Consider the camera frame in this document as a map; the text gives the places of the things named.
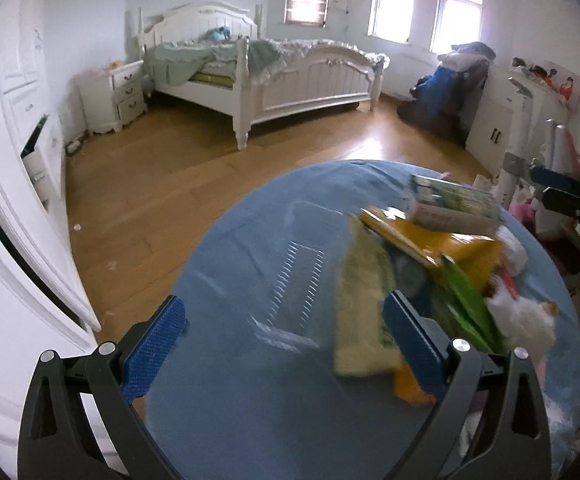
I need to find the yellow orange snack bag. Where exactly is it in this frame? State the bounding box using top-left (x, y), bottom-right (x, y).
top-left (358, 206), bottom-right (506, 406)

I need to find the cream green snack bag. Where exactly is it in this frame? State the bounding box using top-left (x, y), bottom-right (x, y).
top-left (333, 217), bottom-right (404, 377)

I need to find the grey red desk chair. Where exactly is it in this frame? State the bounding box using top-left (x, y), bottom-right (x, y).
top-left (530, 119), bottom-right (580, 240)

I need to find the pink plush toy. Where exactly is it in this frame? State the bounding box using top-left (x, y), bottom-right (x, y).
top-left (508, 200), bottom-right (536, 231)

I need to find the white chair column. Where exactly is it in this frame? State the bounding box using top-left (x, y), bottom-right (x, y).
top-left (495, 76), bottom-right (534, 210)

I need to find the framed family photo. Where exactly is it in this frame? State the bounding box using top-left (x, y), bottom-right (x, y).
top-left (542, 61), bottom-right (580, 112)

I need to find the white low cabinet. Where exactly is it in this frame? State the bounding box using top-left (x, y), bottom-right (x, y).
top-left (466, 66), bottom-right (568, 177)

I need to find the white crumpled tissue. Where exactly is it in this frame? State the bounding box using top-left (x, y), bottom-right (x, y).
top-left (485, 226), bottom-right (558, 364)

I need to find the green white carton box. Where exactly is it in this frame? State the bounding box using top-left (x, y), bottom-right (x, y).
top-left (405, 174), bottom-right (501, 236)

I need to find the green wrapper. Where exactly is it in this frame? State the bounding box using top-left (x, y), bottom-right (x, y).
top-left (439, 255), bottom-right (504, 354)

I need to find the pile of clothes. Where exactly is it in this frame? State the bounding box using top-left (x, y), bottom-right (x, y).
top-left (397, 41), bottom-right (496, 148)

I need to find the right window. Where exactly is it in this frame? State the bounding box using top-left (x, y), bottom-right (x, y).
top-left (430, 0), bottom-right (484, 54)

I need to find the blue tablecloth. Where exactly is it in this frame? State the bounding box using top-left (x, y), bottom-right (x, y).
top-left (145, 159), bottom-right (580, 480)

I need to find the middle window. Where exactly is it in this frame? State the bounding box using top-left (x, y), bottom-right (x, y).
top-left (368, 0), bottom-right (415, 44)

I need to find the white wardrobe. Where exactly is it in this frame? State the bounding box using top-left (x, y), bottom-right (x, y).
top-left (0, 0), bottom-right (101, 332)

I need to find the white nightstand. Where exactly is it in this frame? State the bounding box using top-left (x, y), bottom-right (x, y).
top-left (76, 61), bottom-right (148, 134)

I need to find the white wooden bed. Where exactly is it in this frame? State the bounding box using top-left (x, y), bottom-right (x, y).
top-left (137, 2), bottom-right (390, 150)

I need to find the green blanket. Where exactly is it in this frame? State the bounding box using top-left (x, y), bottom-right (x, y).
top-left (145, 38), bottom-right (284, 87)

